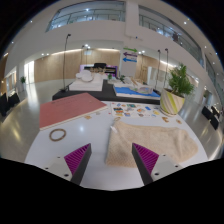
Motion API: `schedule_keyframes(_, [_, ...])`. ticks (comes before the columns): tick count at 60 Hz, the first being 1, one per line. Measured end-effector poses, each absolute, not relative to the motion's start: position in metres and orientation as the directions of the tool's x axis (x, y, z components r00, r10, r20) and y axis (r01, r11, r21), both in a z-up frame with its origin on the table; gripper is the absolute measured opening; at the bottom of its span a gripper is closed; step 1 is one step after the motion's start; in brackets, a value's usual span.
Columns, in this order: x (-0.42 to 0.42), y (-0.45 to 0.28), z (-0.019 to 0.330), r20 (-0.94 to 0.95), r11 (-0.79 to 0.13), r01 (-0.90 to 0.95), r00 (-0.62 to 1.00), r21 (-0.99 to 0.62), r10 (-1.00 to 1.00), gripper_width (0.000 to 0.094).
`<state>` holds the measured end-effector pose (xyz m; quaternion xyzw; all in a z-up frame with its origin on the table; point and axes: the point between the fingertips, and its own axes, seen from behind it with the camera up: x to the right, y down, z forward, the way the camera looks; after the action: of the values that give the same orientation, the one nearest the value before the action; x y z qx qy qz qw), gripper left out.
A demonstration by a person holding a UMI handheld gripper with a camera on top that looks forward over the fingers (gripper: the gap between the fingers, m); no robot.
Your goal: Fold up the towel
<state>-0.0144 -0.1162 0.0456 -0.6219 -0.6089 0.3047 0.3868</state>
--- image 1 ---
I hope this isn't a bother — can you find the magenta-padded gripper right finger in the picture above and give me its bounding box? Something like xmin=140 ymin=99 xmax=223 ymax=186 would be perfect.
xmin=131 ymin=142 xmax=184 ymax=186

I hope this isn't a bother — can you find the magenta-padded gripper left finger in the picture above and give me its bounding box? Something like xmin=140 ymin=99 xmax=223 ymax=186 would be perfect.
xmin=42 ymin=143 xmax=92 ymax=186

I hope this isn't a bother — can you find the beige towel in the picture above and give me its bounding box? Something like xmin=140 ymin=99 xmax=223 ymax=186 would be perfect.
xmin=105 ymin=119 xmax=199 ymax=168

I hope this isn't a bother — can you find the salmon pink flat board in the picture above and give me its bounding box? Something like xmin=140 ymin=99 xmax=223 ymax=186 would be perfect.
xmin=38 ymin=92 xmax=108 ymax=131

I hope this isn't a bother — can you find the colourful picture card sheet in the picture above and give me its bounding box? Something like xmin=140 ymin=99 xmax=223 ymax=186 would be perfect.
xmin=109 ymin=102 xmax=162 ymax=119

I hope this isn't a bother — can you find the potted plant in striped pot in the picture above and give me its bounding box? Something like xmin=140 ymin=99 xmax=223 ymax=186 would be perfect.
xmin=159 ymin=63 xmax=196 ymax=118

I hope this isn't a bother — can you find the white model with beige ramps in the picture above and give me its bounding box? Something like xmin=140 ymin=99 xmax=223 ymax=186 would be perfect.
xmin=128 ymin=77 xmax=154 ymax=95

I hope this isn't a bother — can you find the blue model base board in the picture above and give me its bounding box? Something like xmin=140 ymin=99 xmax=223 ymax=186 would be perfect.
xmin=113 ymin=85 xmax=161 ymax=99

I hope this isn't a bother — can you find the black low display table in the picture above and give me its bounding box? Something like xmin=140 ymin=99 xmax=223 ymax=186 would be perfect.
xmin=51 ymin=78 xmax=162 ymax=102

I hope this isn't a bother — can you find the white architectural model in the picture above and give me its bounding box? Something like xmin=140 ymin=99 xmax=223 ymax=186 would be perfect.
xmin=68 ymin=69 xmax=104 ymax=92

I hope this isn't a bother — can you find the black chair group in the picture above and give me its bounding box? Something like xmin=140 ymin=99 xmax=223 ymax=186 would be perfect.
xmin=0 ymin=91 xmax=20 ymax=118
xmin=200 ymin=104 xmax=221 ymax=130

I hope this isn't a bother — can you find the thin wooden ring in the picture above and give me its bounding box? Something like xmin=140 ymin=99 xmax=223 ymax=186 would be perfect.
xmin=48 ymin=128 xmax=67 ymax=142

